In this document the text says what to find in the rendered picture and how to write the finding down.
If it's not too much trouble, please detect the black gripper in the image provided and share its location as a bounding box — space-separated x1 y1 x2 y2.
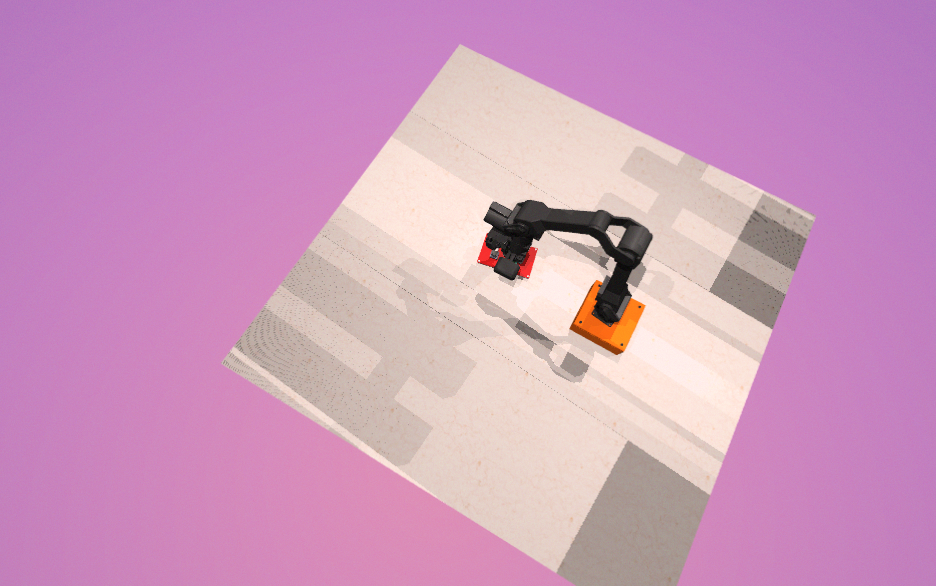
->
494 235 533 281

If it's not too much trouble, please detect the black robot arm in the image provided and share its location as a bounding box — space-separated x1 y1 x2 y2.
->
483 200 653 327

